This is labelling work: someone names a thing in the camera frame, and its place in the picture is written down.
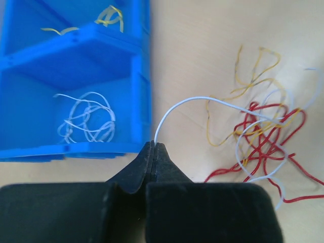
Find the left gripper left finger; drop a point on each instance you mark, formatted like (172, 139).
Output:
(107, 211)

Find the large divided blue bin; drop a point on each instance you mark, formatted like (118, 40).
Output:
(75, 79)

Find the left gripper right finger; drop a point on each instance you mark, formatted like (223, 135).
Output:
(179, 210)

